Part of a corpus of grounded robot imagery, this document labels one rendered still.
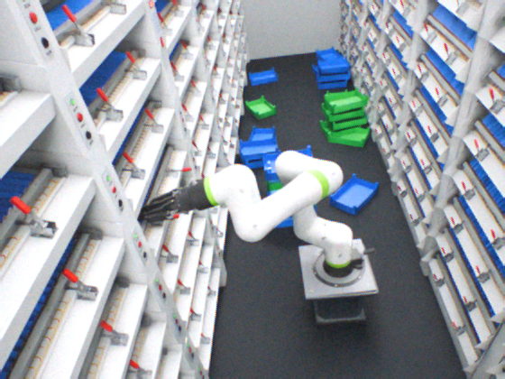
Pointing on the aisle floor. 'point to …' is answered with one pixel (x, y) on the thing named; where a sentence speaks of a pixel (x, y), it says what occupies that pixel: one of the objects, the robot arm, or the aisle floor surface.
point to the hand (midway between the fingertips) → (138, 215)
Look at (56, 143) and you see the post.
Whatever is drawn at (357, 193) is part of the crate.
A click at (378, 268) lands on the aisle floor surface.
